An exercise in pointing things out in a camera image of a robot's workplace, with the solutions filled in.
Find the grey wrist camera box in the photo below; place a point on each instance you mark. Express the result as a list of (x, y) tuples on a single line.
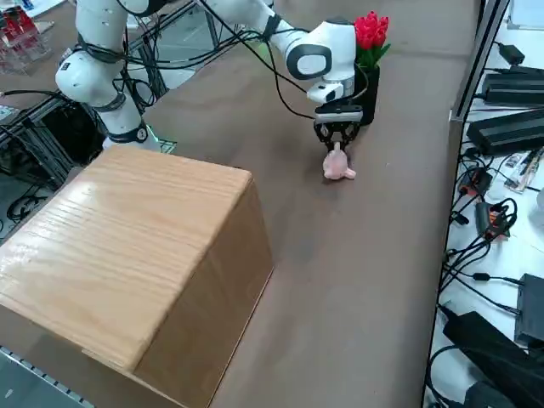
[(338, 115)]

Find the black electronics box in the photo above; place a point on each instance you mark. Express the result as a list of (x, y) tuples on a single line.
[(531, 310)]

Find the aluminium frame post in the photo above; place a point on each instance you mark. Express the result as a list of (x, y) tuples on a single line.
[(480, 55)]

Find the light wooden box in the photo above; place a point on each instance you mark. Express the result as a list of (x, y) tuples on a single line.
[(119, 255)]

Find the clear acrylic shelf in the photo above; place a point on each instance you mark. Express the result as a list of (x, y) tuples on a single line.
[(21, 38)]

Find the black cylindrical vase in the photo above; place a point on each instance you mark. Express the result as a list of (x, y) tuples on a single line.
[(369, 98)]

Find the red artificial tulip bouquet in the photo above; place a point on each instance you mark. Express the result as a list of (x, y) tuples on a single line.
[(372, 30)]

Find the pink plush doll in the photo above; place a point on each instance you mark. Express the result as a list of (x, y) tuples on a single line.
[(336, 166)]

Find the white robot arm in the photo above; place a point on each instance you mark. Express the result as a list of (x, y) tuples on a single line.
[(98, 64)]

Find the aluminium edge rail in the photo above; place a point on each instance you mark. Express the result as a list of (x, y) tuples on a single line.
[(38, 378)]

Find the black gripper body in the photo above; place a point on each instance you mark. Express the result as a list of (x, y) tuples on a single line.
[(340, 102)]

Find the orange and black plug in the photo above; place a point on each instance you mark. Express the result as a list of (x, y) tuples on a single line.
[(477, 183), (493, 219)]

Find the long black power brick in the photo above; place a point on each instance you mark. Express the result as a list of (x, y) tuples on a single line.
[(506, 132)]

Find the wide black power brick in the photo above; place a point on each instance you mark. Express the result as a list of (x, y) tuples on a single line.
[(514, 89)]

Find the small black power adapter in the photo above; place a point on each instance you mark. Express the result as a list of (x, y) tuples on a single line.
[(512, 53)]

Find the large black power adapter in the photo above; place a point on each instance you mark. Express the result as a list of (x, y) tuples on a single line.
[(497, 357)]

